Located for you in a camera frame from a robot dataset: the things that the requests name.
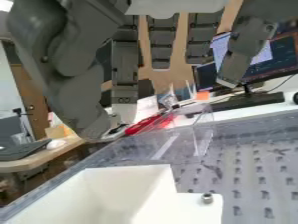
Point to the computer screen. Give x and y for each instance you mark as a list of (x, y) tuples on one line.
[(276, 56)]

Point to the wooden desk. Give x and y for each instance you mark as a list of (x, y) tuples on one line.
[(40, 158)]

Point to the black keyboard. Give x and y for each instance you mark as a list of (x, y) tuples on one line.
[(21, 150), (247, 101)]

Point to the white desk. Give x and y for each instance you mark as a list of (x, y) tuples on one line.
[(247, 111)]

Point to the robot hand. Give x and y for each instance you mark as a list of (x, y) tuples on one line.
[(66, 66)]

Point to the small silver screw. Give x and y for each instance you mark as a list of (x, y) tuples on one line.
[(206, 198)]

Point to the small white box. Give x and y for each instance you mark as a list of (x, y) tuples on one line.
[(120, 196)]

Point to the white computer mouse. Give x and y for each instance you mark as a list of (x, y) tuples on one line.
[(56, 143)]

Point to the red tray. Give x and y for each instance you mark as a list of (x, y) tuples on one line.
[(146, 125)]

